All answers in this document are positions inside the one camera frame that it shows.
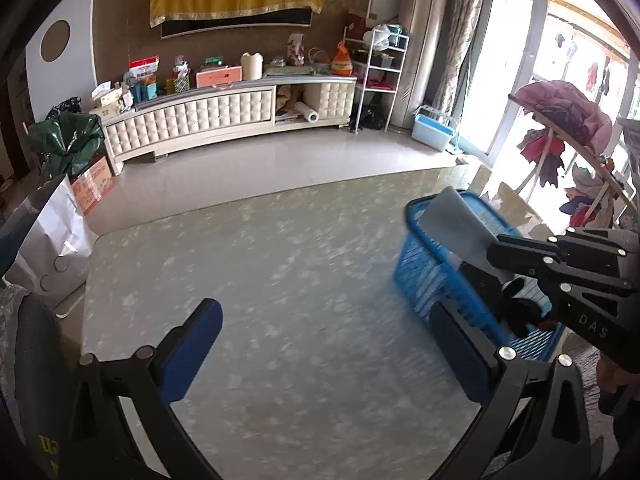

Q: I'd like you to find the light blue cloth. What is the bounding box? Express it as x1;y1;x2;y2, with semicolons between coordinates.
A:
418;186;515;284

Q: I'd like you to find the black dragon plush toy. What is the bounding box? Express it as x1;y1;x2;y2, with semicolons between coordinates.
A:
460;262;558;339

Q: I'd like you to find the blue plastic laundry basket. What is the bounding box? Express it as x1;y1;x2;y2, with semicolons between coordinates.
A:
394;194;564;361

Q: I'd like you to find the light blue storage bin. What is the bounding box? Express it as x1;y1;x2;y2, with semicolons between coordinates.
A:
411;106;458;152

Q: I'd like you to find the white paper bag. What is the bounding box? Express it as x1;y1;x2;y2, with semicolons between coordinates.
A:
1;174;96;309

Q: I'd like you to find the white metal shelf rack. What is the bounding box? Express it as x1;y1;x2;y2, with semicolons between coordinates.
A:
343;24;410;133

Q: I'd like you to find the white paper roll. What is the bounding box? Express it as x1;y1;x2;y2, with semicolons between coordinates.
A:
294;101;319;124

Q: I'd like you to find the orange bag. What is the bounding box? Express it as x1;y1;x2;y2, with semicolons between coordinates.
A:
331;41;354;77

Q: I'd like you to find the red cardboard box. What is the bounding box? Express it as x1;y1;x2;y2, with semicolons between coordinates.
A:
72;156;114;214

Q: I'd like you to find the green plastic bag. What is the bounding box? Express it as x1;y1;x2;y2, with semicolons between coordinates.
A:
27;112;104;181

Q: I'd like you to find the white plastic jug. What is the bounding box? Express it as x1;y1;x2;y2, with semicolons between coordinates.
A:
241;52;264;81

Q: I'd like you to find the pink box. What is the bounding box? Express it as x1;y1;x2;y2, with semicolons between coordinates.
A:
195;65;243;88

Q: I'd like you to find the white tufted TV cabinet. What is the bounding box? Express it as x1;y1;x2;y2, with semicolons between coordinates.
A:
103;75;356;176

